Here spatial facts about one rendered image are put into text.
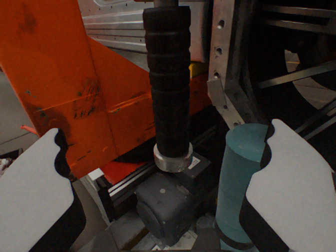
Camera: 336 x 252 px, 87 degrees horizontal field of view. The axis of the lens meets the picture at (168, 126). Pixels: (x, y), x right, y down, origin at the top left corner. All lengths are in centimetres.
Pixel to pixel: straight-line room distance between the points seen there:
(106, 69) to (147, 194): 40
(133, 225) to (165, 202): 33
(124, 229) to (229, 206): 63
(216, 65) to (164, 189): 42
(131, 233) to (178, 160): 71
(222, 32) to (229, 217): 32
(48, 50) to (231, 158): 38
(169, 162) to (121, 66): 38
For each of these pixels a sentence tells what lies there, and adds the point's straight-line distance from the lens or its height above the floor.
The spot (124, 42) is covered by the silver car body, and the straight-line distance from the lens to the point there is 104.
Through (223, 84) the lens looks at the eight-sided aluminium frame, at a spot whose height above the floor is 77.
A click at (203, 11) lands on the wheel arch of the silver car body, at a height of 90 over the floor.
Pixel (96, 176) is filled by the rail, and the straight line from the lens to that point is 75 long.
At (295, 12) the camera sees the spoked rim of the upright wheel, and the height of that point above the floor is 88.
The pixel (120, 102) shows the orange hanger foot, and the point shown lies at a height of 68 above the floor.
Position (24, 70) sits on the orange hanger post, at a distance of 43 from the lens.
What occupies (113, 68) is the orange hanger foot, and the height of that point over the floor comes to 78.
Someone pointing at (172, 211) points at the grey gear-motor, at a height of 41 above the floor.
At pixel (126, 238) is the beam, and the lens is 87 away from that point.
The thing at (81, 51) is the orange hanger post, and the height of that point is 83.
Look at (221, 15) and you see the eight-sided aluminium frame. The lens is 37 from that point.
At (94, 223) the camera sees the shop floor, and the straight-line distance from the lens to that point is 111.
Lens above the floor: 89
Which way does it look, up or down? 32 degrees down
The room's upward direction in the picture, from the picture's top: 4 degrees counter-clockwise
